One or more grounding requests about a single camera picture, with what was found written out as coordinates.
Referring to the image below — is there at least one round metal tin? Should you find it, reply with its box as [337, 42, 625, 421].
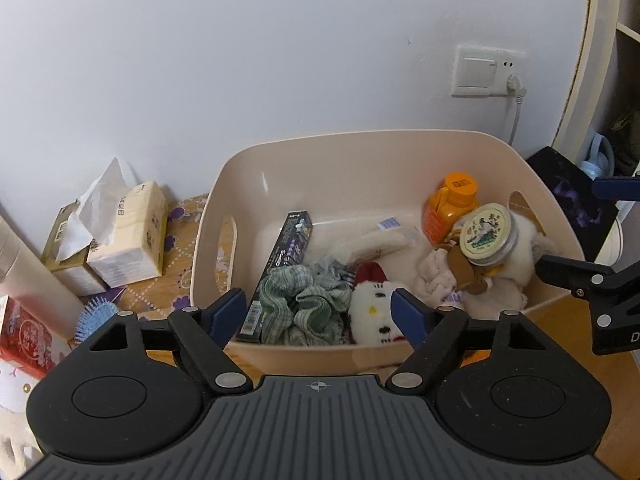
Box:
[457, 203, 516, 267]

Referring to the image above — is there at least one green plaid scrunchie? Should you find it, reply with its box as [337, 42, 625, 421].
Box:
[259, 255, 354, 346]

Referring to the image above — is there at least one orange flower patterned mat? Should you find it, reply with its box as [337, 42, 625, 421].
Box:
[107, 192, 237, 322]

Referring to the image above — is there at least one light blue hairbrush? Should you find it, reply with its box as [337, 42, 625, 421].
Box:
[74, 296, 119, 344]

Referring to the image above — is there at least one white plug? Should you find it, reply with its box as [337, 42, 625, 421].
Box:
[505, 74, 529, 106]

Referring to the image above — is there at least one white plush toy red hat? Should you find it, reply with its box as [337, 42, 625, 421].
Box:
[347, 261, 407, 346]

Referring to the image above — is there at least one white wall switch socket panel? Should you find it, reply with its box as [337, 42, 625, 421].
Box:
[451, 44, 527, 97]

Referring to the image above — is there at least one beige pink cloth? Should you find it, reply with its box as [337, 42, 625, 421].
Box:
[417, 247, 529, 312]

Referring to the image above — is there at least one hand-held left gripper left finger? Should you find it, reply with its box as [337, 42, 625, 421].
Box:
[89, 287, 254, 396]

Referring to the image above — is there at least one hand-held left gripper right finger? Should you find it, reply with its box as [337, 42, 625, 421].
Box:
[385, 287, 551, 396]

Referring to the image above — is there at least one wooden desktop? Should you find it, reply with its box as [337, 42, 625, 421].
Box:
[135, 280, 640, 480]

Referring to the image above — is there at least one dark olive cloth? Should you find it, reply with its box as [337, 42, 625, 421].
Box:
[607, 110, 640, 176]

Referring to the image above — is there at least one cream thermos bottle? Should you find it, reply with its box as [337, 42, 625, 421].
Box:
[0, 215, 84, 342]

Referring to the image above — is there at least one beige plastic storage basket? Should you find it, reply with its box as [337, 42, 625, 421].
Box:
[190, 130, 586, 378]

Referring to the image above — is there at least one red printed box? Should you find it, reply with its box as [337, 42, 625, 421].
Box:
[0, 295, 74, 379]

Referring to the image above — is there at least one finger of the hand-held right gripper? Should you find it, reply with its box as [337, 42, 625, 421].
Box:
[592, 175, 640, 202]
[536, 254, 619, 302]

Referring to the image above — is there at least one orange bottle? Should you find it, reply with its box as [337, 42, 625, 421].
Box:
[421, 172, 480, 249]

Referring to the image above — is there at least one olive tissue box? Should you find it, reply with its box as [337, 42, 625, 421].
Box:
[41, 156, 139, 297]

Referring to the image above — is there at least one yellow soft tissue pack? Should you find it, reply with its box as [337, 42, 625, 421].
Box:
[87, 181, 168, 289]

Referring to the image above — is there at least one dark blue printed box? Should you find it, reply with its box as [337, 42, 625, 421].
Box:
[235, 211, 313, 344]

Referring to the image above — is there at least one cream wooden shelf unit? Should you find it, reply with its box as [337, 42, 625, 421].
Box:
[552, 0, 640, 181]

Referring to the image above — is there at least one brown hair clip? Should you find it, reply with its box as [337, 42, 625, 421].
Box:
[432, 230, 489, 295]

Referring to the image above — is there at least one white power cable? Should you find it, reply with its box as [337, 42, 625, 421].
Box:
[506, 97, 524, 147]

